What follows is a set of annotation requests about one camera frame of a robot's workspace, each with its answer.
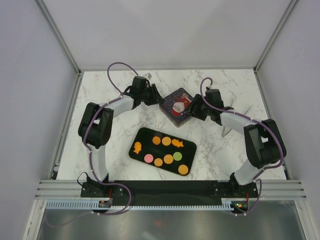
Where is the gold tin lid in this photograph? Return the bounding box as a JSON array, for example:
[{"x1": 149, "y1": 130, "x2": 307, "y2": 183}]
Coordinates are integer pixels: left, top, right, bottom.
[{"x1": 159, "y1": 87, "x2": 193, "y2": 111}]

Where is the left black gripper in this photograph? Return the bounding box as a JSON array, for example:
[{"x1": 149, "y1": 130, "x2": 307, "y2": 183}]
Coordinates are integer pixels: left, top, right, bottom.
[{"x1": 140, "y1": 85, "x2": 164, "y2": 108}]

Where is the left aluminium frame post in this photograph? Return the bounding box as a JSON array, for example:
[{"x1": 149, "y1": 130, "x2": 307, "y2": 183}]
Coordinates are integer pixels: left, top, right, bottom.
[{"x1": 34, "y1": 0, "x2": 82, "y2": 76}]

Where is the gold cookie tin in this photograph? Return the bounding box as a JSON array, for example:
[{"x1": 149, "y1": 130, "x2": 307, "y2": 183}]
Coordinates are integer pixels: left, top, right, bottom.
[{"x1": 159, "y1": 105, "x2": 192, "y2": 128}]

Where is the black oval tray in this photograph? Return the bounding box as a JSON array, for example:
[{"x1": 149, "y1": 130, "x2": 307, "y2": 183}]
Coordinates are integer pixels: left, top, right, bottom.
[{"x1": 128, "y1": 127, "x2": 197, "y2": 176}]

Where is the right aluminium frame post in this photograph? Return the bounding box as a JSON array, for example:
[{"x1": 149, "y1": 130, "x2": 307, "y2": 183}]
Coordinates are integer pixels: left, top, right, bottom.
[{"x1": 253, "y1": 0, "x2": 300, "y2": 74}]

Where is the green sandwich cookie right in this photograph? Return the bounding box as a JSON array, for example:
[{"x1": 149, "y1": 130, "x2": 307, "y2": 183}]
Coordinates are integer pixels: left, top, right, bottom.
[{"x1": 173, "y1": 152, "x2": 183, "y2": 161}]

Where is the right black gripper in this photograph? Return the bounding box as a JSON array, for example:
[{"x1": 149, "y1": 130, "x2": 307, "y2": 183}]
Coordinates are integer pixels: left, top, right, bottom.
[{"x1": 183, "y1": 94, "x2": 212, "y2": 122}]

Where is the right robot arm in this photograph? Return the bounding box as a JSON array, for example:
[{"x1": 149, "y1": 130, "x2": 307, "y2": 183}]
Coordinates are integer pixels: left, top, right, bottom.
[{"x1": 189, "y1": 88, "x2": 287, "y2": 198}]

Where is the orange fish cookie left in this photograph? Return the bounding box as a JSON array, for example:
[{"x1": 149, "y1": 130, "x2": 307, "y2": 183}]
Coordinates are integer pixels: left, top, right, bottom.
[{"x1": 133, "y1": 141, "x2": 142, "y2": 155}]

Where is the orange dotted cookie middle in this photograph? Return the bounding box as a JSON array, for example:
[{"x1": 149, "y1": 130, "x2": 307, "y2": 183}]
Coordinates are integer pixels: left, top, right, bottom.
[{"x1": 163, "y1": 154, "x2": 174, "y2": 165}]

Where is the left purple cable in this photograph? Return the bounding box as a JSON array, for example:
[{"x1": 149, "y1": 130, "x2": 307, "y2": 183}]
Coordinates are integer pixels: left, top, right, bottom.
[{"x1": 44, "y1": 61, "x2": 140, "y2": 229}]

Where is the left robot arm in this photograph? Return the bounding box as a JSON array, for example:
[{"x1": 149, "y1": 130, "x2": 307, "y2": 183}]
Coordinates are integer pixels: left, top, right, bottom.
[{"x1": 78, "y1": 73, "x2": 165, "y2": 198}]

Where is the orange shell cookie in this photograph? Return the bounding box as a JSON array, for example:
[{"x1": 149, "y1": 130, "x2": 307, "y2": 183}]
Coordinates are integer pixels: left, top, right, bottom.
[{"x1": 153, "y1": 158, "x2": 164, "y2": 167}]

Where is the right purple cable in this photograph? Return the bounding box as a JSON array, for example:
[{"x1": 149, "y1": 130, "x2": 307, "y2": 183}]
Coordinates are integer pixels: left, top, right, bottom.
[{"x1": 200, "y1": 76, "x2": 287, "y2": 218}]

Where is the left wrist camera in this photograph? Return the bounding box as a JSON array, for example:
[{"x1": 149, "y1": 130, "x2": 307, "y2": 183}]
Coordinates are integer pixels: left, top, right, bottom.
[{"x1": 143, "y1": 72, "x2": 152, "y2": 81}]

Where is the orange fish cookie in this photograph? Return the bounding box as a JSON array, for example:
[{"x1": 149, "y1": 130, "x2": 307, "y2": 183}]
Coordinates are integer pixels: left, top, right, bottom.
[
  {"x1": 133, "y1": 141, "x2": 142, "y2": 155},
  {"x1": 171, "y1": 139, "x2": 184, "y2": 148}
]

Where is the aluminium frame post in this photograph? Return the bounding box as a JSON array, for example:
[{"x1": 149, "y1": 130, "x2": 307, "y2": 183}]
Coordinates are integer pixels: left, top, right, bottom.
[
  {"x1": 34, "y1": 0, "x2": 82, "y2": 76},
  {"x1": 253, "y1": 0, "x2": 300, "y2": 74}
]

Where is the orange fish cookie right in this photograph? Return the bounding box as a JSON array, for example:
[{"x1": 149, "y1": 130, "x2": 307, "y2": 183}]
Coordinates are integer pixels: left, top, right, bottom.
[{"x1": 171, "y1": 139, "x2": 184, "y2": 148}]

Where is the orange chip cookie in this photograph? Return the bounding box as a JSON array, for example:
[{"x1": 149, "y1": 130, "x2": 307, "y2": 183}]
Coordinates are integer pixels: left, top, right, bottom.
[{"x1": 152, "y1": 136, "x2": 162, "y2": 145}]

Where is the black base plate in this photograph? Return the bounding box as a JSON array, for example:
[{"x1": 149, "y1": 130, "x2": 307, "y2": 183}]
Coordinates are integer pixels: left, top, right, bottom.
[{"x1": 91, "y1": 180, "x2": 258, "y2": 203}]

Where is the purple cable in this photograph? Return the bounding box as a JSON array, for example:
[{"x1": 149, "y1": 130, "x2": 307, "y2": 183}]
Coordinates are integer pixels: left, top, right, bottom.
[
  {"x1": 44, "y1": 61, "x2": 140, "y2": 229},
  {"x1": 200, "y1": 76, "x2": 287, "y2": 218}
]

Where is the orange dotted cookie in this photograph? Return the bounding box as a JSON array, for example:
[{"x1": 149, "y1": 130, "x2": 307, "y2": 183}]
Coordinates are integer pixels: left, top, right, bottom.
[
  {"x1": 178, "y1": 164, "x2": 189, "y2": 176},
  {"x1": 163, "y1": 154, "x2": 174, "y2": 165},
  {"x1": 161, "y1": 136, "x2": 172, "y2": 146}
]

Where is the pink sandwich cookie lower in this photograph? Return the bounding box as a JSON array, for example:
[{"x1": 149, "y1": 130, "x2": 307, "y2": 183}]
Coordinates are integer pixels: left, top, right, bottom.
[{"x1": 144, "y1": 154, "x2": 154, "y2": 164}]

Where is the orange dotted cookie lower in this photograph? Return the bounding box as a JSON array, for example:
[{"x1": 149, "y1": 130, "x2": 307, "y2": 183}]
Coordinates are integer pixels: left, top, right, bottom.
[{"x1": 178, "y1": 164, "x2": 189, "y2": 176}]

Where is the orange dotted cookie upper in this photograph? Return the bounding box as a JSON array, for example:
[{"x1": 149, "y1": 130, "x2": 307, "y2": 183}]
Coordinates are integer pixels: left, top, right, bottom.
[{"x1": 161, "y1": 136, "x2": 172, "y2": 146}]

